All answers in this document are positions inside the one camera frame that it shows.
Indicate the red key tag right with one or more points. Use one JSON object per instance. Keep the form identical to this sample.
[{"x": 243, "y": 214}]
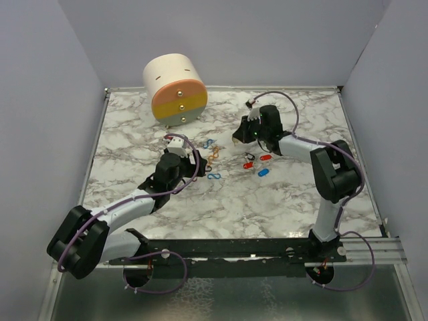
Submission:
[{"x": 265, "y": 157}]

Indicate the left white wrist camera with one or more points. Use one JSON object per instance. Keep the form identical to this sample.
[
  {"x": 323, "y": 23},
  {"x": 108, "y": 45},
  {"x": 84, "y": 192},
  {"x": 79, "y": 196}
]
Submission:
[{"x": 177, "y": 145}]

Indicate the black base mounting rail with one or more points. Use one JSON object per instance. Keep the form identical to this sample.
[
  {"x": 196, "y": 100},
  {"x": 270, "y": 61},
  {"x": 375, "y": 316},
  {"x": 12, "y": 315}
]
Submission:
[{"x": 229, "y": 258}]

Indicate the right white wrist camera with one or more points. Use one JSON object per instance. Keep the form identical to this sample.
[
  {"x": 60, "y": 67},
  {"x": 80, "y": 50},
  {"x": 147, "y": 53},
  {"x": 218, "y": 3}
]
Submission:
[{"x": 254, "y": 112}]

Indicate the round three-drawer storage box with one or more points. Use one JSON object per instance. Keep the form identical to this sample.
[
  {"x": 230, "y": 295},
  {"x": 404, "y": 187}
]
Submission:
[{"x": 177, "y": 94}]

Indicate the orange S carabiner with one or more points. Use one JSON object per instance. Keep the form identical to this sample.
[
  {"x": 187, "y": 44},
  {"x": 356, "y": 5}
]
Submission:
[{"x": 214, "y": 155}]

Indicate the red key tag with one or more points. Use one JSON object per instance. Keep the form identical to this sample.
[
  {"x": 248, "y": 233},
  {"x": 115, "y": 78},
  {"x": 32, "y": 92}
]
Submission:
[
  {"x": 248, "y": 165},
  {"x": 265, "y": 157}
]

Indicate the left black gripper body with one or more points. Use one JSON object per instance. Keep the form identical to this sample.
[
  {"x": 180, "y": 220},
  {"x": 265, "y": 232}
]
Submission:
[{"x": 187, "y": 169}]

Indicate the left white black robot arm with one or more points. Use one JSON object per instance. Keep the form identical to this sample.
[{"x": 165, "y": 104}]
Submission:
[{"x": 79, "y": 244}]

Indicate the red key tag left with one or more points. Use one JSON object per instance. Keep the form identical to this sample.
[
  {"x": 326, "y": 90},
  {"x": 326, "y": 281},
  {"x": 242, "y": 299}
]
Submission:
[{"x": 248, "y": 165}]

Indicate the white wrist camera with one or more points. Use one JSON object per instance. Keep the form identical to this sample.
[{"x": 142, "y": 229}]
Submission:
[
  {"x": 254, "y": 112},
  {"x": 177, "y": 145}
]

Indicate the blue s carabiner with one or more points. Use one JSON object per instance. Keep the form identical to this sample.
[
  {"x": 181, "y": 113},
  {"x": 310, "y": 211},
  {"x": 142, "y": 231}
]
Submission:
[
  {"x": 208, "y": 143},
  {"x": 215, "y": 176}
]

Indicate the black key tag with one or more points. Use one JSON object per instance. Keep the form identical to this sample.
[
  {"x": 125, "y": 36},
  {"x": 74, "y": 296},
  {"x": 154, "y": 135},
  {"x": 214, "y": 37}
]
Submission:
[{"x": 250, "y": 156}]

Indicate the blue key tag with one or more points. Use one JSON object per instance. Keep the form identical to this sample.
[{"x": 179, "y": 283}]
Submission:
[{"x": 263, "y": 172}]

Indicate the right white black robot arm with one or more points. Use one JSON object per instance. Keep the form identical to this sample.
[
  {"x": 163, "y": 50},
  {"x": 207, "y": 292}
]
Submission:
[{"x": 337, "y": 175}]

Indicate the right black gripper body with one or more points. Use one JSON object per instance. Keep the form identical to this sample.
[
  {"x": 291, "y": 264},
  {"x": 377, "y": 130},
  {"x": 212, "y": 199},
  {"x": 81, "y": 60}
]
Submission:
[{"x": 251, "y": 130}]

